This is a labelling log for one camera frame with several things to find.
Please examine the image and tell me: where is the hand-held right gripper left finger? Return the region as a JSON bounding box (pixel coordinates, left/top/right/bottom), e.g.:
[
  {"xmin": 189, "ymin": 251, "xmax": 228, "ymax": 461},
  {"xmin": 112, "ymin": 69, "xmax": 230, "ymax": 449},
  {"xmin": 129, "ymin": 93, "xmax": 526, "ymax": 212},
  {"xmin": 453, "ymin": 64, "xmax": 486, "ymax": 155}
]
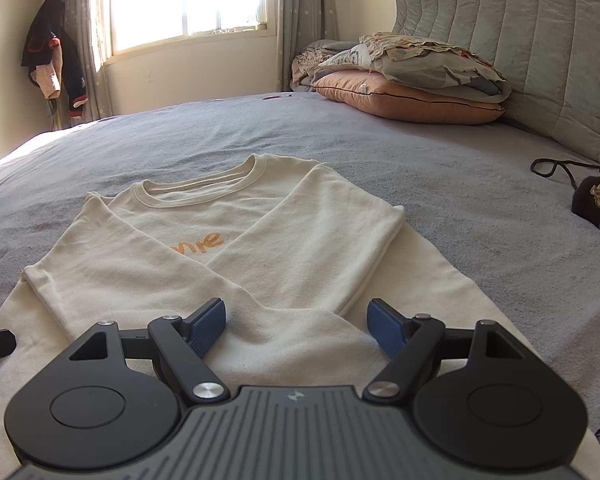
[{"xmin": 70, "ymin": 298, "xmax": 231, "ymax": 404}]

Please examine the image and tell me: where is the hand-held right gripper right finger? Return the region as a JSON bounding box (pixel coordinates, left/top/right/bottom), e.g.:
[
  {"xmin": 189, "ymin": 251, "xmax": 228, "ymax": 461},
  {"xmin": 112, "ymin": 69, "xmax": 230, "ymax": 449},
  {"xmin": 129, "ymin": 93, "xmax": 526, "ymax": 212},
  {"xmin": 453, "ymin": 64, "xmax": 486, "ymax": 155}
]
[{"xmin": 364, "ymin": 298, "xmax": 527, "ymax": 404}]

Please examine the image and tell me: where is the cream sweatshirt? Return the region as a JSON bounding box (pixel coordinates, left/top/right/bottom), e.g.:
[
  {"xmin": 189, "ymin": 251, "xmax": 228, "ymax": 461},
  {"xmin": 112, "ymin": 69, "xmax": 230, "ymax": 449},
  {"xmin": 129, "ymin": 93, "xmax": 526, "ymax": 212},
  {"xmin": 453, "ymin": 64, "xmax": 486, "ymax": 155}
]
[{"xmin": 0, "ymin": 154, "xmax": 598, "ymax": 480}]

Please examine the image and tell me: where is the pink pillow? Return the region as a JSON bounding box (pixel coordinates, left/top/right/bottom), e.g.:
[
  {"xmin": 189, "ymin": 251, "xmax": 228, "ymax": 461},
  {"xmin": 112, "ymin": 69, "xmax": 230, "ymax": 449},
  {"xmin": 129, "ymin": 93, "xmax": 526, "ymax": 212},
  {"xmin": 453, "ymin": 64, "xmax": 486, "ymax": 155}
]
[{"xmin": 311, "ymin": 71, "xmax": 506, "ymax": 126}]

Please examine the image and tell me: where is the dark brown garment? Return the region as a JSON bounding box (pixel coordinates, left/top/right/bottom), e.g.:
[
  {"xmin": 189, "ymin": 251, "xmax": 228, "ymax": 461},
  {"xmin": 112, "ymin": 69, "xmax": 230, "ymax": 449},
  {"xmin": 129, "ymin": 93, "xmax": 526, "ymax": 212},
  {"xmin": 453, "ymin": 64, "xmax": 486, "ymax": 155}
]
[{"xmin": 571, "ymin": 176, "xmax": 600, "ymax": 246}]

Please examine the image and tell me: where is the floral grey pillow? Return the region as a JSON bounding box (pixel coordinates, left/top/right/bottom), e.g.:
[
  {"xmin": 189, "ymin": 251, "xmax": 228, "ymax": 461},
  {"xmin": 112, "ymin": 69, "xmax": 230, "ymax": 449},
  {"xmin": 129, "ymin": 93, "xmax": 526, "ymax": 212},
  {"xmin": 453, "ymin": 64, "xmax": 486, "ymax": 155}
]
[{"xmin": 316, "ymin": 32, "xmax": 512, "ymax": 103}]

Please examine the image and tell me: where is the hanging pink garment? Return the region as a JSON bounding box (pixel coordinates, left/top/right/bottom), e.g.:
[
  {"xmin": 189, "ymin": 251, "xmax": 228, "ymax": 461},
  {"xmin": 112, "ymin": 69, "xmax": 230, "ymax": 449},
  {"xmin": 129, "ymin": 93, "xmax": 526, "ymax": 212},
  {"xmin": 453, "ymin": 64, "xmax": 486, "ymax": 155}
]
[{"xmin": 29, "ymin": 62, "xmax": 62, "ymax": 102}]

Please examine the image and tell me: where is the bundled grey quilt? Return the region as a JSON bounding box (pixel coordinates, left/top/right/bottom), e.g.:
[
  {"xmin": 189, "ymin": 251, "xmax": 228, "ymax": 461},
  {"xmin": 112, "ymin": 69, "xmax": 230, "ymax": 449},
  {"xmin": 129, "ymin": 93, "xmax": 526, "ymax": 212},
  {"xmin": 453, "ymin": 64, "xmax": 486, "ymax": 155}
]
[{"xmin": 291, "ymin": 39, "xmax": 361, "ymax": 93}]

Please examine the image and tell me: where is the hanging dark jacket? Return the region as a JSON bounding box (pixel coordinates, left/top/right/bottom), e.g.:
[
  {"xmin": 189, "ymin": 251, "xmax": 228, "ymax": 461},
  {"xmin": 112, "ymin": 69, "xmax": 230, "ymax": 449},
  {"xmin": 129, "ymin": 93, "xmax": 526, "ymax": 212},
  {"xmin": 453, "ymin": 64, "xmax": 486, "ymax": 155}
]
[{"xmin": 21, "ymin": 0, "xmax": 88, "ymax": 121}]

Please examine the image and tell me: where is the grey quilted headboard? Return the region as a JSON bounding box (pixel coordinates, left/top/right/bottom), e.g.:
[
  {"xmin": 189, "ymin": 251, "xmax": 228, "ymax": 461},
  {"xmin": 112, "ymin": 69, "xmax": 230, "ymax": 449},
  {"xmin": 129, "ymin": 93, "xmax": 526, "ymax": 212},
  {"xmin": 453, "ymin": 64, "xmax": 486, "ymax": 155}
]
[{"xmin": 391, "ymin": 0, "xmax": 600, "ymax": 173}]

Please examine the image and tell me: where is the window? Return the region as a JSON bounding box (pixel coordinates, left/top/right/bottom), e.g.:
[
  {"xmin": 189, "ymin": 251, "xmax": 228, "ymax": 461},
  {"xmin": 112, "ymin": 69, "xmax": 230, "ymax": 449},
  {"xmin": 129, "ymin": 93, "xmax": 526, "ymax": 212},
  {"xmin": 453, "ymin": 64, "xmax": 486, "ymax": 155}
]
[{"xmin": 97, "ymin": 0, "xmax": 281, "ymax": 61}]

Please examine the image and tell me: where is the black cord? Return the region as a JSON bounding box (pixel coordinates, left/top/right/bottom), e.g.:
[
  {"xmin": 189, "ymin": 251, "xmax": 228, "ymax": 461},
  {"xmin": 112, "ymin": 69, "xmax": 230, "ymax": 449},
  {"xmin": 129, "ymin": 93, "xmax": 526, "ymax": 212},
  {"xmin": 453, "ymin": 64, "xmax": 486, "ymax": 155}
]
[{"xmin": 531, "ymin": 158, "xmax": 600, "ymax": 191}]

